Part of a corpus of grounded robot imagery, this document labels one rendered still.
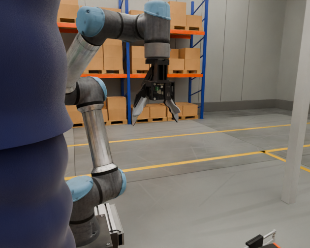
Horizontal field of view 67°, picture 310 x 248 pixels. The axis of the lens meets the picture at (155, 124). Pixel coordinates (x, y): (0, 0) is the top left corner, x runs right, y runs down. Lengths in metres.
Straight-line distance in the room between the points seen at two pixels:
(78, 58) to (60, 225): 0.52
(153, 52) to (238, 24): 10.60
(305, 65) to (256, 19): 8.68
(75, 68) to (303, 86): 2.82
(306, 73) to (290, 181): 1.35
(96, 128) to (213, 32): 9.69
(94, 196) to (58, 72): 0.69
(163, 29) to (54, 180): 0.49
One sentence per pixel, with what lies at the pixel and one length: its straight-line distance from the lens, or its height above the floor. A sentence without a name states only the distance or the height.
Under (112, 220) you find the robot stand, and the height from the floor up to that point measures 0.96.
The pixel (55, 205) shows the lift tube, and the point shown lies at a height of 1.49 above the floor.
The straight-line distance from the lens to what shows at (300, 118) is 3.30.
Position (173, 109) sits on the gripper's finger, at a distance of 0.76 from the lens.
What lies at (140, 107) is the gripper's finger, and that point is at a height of 1.58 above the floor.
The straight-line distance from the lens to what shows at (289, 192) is 3.60.
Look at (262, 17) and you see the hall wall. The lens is 12.06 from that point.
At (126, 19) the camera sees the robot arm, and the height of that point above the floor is 1.83.
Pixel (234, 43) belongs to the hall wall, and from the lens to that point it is 11.05.
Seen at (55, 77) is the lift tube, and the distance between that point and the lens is 0.35.
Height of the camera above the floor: 1.68
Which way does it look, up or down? 13 degrees down
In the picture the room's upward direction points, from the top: straight up
